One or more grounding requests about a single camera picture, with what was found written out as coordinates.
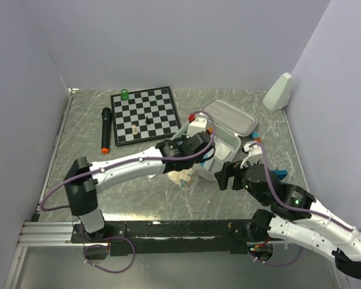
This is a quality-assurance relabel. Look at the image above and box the green toy padlock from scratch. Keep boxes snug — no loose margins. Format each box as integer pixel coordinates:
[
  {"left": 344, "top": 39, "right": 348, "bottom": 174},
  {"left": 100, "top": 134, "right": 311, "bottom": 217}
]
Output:
[{"left": 120, "top": 89, "right": 129, "bottom": 101}]

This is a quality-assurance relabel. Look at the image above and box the purple cable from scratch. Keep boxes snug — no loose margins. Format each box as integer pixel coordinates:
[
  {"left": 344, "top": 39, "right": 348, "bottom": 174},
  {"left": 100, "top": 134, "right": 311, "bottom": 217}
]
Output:
[
  {"left": 248, "top": 141, "right": 361, "bottom": 267},
  {"left": 39, "top": 111, "right": 216, "bottom": 275}
]

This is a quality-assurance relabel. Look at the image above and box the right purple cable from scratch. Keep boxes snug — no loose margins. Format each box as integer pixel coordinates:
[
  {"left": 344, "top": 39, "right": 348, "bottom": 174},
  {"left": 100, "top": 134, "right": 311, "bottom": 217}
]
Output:
[{"left": 248, "top": 141, "right": 361, "bottom": 267}]

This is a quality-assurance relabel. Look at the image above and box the white wedge device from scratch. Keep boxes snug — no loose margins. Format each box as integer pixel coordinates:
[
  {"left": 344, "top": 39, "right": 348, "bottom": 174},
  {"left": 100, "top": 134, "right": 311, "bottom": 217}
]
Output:
[{"left": 262, "top": 73, "right": 292, "bottom": 111}]

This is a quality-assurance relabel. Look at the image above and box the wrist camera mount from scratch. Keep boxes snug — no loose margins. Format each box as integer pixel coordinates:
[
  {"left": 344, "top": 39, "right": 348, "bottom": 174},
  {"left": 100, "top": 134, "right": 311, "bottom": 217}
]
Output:
[
  {"left": 240, "top": 141, "right": 263, "bottom": 169},
  {"left": 187, "top": 114, "right": 208, "bottom": 137}
]

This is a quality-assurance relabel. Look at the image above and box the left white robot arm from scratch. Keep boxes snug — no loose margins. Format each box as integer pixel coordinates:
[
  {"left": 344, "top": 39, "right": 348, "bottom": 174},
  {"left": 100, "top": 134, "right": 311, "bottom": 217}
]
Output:
[{"left": 63, "top": 131, "right": 215, "bottom": 242}]

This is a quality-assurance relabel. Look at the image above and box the black white chessboard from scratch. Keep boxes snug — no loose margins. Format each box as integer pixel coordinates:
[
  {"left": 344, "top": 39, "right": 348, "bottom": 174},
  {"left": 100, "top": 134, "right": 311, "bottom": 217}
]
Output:
[{"left": 110, "top": 86, "right": 182, "bottom": 146}]

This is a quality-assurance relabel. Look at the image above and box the black wireless microphone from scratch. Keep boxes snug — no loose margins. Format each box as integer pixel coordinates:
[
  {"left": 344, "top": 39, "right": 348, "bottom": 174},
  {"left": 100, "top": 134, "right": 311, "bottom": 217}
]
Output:
[{"left": 100, "top": 107, "right": 112, "bottom": 154}]

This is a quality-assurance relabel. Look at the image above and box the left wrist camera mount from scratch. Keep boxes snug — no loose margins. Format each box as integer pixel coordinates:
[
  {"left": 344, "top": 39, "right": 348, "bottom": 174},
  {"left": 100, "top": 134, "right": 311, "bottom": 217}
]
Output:
[{"left": 187, "top": 114, "right": 208, "bottom": 137}]

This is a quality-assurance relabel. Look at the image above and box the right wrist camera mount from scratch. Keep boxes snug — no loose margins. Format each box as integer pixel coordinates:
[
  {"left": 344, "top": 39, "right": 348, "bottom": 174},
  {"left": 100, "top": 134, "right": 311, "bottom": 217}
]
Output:
[{"left": 240, "top": 141, "right": 263, "bottom": 169}]

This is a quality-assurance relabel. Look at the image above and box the blue wooden block toy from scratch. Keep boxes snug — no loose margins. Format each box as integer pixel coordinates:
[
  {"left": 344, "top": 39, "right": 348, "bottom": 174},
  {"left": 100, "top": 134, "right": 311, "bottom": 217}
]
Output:
[{"left": 273, "top": 169, "right": 288, "bottom": 180}]

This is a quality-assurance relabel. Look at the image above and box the cream chess piece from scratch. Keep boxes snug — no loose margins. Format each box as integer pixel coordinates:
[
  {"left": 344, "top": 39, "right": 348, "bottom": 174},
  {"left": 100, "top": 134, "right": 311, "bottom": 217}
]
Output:
[{"left": 132, "top": 125, "right": 139, "bottom": 135}]

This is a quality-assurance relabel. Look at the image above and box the blue orange grey block toy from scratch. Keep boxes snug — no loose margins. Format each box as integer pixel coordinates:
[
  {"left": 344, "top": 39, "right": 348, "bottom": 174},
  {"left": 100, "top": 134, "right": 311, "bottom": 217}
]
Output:
[{"left": 251, "top": 131, "right": 262, "bottom": 143}]

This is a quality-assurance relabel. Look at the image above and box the white medicine kit case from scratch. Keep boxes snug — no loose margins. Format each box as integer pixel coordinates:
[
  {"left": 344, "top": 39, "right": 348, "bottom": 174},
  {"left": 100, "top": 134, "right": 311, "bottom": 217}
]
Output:
[{"left": 191, "top": 99, "right": 258, "bottom": 181}]

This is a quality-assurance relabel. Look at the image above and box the cream gloves packet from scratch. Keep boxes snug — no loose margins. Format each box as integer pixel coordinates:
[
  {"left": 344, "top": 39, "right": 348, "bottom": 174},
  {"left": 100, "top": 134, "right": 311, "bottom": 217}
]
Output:
[{"left": 167, "top": 169, "right": 197, "bottom": 188}]

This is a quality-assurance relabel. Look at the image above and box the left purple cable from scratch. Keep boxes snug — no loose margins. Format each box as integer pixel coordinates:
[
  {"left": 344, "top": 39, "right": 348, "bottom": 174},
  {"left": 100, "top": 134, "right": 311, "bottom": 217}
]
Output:
[{"left": 39, "top": 111, "right": 216, "bottom": 275}]

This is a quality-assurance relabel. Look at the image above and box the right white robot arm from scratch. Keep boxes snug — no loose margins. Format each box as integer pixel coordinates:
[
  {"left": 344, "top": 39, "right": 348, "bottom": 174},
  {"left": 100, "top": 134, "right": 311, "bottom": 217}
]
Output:
[{"left": 214, "top": 162, "right": 361, "bottom": 279}]

